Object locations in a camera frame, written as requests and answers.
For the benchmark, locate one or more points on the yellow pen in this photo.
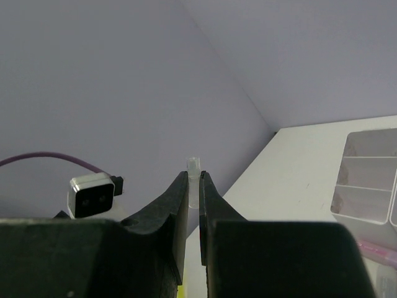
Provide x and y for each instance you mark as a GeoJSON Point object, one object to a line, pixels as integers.
{"type": "Point", "coordinates": [180, 292]}

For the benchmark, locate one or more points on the clear pen cap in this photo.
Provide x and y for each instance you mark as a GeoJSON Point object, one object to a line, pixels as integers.
{"type": "Point", "coordinates": [194, 172]}

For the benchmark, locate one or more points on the pink highlighter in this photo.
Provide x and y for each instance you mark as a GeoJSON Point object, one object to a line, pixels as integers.
{"type": "Point", "coordinates": [379, 254]}

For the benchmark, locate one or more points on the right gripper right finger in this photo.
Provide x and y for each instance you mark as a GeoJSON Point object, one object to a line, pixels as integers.
{"type": "Point", "coordinates": [246, 258]}

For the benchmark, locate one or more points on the right white divided container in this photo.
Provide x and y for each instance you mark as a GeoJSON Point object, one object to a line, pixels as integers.
{"type": "Point", "coordinates": [393, 213]}

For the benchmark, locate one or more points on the left white divided container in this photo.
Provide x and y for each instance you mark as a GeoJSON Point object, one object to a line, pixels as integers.
{"type": "Point", "coordinates": [366, 177]}

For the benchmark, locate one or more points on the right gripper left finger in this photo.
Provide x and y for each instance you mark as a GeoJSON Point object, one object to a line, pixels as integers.
{"type": "Point", "coordinates": [140, 256]}

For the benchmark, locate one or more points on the white divided container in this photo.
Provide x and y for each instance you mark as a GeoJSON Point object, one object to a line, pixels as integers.
{"type": "Point", "coordinates": [393, 213]}
{"type": "Point", "coordinates": [366, 177]}

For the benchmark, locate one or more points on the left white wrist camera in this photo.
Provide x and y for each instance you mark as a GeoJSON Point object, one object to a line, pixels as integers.
{"type": "Point", "coordinates": [93, 194]}

